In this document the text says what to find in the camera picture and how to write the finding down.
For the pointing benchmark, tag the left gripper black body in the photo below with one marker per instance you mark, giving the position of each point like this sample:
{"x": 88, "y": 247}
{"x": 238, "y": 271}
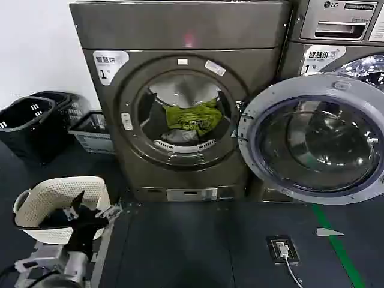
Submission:
{"x": 84, "y": 234}

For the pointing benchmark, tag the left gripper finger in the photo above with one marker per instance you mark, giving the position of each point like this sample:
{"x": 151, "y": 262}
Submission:
{"x": 76, "y": 207}
{"x": 109, "y": 213}

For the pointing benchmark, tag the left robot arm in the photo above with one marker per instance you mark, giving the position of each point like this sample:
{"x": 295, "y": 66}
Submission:
{"x": 70, "y": 264}

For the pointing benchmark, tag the dark garment in white basket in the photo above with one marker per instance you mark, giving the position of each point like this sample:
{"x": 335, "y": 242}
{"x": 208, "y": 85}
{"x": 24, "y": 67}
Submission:
{"x": 58, "y": 216}

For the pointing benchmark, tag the white perforated laundry basket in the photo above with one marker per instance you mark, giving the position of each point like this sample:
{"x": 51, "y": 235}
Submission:
{"x": 48, "y": 192}

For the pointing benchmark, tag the dark crate with pale label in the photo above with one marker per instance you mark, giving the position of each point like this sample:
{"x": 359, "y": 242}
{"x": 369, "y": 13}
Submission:
{"x": 93, "y": 138}

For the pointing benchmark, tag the black plastic laundry basket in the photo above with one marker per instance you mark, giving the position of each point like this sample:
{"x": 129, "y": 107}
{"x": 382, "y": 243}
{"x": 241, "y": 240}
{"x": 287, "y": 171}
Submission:
{"x": 27, "y": 135}
{"x": 75, "y": 103}

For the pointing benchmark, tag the grey garment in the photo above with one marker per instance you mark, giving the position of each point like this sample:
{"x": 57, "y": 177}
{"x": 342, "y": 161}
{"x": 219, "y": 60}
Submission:
{"x": 180, "y": 135}

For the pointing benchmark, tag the black garment in drum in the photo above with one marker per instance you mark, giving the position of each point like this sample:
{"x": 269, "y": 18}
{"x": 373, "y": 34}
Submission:
{"x": 154, "y": 117}

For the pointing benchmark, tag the green garment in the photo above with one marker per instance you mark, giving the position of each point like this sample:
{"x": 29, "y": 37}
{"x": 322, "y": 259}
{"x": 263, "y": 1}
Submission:
{"x": 186, "y": 115}

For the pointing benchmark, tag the white number sticker on dryer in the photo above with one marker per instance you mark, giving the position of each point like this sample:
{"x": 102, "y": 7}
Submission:
{"x": 109, "y": 67}

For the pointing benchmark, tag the black floor socket box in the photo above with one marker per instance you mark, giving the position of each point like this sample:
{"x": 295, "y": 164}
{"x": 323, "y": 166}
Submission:
{"x": 273, "y": 255}

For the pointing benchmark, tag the white plug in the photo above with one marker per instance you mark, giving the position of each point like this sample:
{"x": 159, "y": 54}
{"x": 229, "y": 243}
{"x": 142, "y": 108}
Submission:
{"x": 283, "y": 249}

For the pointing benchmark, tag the small white label sticker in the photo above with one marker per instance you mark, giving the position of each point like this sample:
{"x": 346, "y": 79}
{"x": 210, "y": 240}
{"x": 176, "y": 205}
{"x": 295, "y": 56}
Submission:
{"x": 215, "y": 67}

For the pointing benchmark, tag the grey front-load dryer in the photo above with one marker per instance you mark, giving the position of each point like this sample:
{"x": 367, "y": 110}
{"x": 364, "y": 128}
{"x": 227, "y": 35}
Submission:
{"x": 180, "y": 36}

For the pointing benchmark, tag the white arrow floor sticker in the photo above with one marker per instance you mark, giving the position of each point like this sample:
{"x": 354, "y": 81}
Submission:
{"x": 327, "y": 232}

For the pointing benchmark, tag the green floor tape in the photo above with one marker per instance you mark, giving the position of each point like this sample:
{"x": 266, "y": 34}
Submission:
{"x": 336, "y": 240}

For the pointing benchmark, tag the grey washer with glass door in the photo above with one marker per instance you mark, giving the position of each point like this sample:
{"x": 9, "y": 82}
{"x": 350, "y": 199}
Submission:
{"x": 295, "y": 60}

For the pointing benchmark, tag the round glass dryer door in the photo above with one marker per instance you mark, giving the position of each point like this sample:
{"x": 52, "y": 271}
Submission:
{"x": 321, "y": 90}

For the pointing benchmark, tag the grey stacked machine with drawer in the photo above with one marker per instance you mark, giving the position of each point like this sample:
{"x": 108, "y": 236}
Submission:
{"x": 312, "y": 15}

